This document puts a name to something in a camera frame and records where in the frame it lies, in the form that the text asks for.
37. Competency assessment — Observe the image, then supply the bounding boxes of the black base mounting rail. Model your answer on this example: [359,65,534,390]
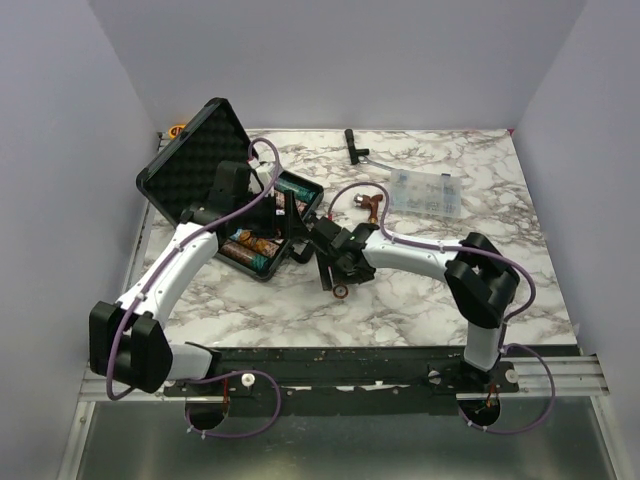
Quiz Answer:
[164,347,519,417]

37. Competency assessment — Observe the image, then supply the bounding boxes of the black T-handle wrench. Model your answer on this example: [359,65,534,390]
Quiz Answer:
[344,129,393,172]

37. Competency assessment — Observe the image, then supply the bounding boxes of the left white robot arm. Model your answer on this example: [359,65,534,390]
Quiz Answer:
[89,160,320,400]

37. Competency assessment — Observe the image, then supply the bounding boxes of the aluminium extrusion rail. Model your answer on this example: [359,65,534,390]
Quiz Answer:
[504,353,611,399]

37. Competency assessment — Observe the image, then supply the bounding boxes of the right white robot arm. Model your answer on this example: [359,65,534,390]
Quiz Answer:
[309,217,520,392]

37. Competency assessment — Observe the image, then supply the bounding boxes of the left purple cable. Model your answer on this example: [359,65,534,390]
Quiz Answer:
[105,138,284,441]

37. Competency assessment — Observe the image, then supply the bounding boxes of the brown copper tool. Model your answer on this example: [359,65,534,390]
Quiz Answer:
[354,194,384,224]

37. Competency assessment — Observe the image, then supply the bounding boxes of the orange poker chip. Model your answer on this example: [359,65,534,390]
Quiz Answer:
[332,284,349,299]

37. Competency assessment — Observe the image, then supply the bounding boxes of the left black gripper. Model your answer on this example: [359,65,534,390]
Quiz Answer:
[236,190,309,240]

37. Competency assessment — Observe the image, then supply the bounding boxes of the clear plastic organizer box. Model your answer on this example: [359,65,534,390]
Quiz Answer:
[389,169,462,218]

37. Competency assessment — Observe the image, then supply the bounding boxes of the black poker chip case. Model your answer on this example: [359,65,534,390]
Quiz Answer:
[136,98,324,281]

